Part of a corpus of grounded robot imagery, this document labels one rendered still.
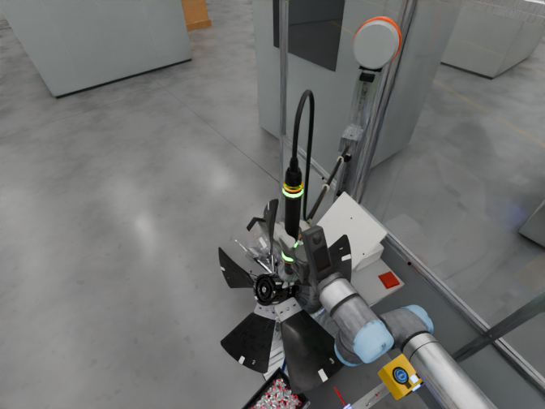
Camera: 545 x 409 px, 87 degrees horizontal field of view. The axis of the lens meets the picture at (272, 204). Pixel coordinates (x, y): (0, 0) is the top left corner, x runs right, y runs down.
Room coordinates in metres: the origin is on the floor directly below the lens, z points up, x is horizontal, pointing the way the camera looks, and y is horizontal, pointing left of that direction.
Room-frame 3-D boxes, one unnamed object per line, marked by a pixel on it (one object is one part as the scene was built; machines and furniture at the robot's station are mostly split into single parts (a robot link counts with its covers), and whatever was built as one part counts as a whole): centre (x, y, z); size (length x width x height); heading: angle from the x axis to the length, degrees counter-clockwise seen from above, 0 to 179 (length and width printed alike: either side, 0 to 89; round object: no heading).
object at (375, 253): (0.88, -0.47, 0.92); 0.17 x 0.16 x 0.11; 117
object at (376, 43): (1.08, -0.38, 1.88); 0.17 x 0.15 x 0.16; 27
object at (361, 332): (0.21, -0.17, 1.64); 0.11 x 0.08 x 0.09; 27
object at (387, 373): (0.26, -0.47, 1.02); 0.16 x 0.10 x 0.11; 117
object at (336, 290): (0.28, -0.14, 1.64); 0.08 x 0.05 x 0.08; 117
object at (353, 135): (1.00, -0.34, 1.54); 0.10 x 0.07 x 0.08; 152
